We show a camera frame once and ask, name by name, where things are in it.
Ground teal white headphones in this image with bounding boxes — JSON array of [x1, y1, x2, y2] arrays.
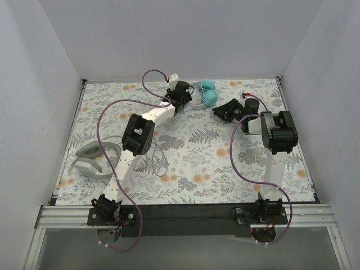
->
[[188, 79, 218, 110]]

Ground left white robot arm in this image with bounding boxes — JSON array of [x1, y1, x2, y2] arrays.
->
[[92, 80, 192, 225]]

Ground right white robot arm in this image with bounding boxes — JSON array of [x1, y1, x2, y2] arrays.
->
[[212, 93, 299, 224]]

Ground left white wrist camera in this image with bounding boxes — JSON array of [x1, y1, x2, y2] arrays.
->
[[168, 74, 179, 90]]

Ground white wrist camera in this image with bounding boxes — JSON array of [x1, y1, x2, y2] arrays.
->
[[242, 92, 253, 99], [168, 74, 179, 90]]

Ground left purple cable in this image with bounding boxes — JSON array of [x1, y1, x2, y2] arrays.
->
[[96, 69, 172, 252]]

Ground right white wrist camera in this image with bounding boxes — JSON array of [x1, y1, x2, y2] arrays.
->
[[242, 92, 253, 99]]

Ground grey headphone cable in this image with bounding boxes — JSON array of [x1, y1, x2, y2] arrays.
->
[[101, 134, 171, 178]]

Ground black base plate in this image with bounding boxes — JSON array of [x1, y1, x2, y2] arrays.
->
[[87, 202, 288, 237]]

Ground aluminium frame rail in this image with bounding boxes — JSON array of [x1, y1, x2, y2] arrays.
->
[[22, 205, 96, 270]]

